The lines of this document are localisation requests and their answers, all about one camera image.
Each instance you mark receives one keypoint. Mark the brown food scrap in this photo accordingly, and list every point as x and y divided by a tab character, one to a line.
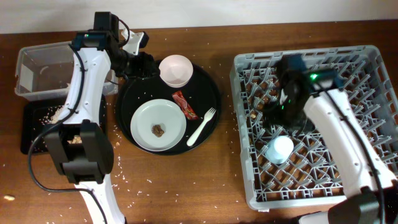
157	130

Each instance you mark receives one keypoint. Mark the white plastic fork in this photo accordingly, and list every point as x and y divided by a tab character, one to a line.
207	117

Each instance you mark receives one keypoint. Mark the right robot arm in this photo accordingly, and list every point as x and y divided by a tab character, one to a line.
369	186

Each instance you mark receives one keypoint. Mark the peanut on table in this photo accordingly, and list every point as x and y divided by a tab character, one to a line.
9	197

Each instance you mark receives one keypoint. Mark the white plate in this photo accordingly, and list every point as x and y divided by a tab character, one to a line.
158	111

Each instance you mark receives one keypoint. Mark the pink bowl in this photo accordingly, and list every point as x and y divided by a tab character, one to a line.
176	70

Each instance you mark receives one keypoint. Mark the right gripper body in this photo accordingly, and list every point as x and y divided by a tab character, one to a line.
289	118

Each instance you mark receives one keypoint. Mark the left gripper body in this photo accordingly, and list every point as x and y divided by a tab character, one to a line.
134	66

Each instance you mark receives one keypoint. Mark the rice and nutshell pile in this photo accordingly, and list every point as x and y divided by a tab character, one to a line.
54	118

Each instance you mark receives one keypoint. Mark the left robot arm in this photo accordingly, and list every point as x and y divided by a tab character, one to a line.
79	148

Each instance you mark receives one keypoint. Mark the grey dishwasher rack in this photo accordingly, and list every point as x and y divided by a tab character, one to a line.
309	176

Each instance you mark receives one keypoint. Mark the black rectangular tray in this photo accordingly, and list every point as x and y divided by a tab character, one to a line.
37	114

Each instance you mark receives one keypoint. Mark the clear plastic bin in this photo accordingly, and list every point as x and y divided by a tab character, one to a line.
52	70

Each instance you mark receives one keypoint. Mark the round black tray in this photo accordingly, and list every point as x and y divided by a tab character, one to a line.
201	93

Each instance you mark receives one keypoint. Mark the red snack wrapper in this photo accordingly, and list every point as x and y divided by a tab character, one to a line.
184	106

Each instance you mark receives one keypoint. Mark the light blue cup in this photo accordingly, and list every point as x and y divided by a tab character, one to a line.
279	149

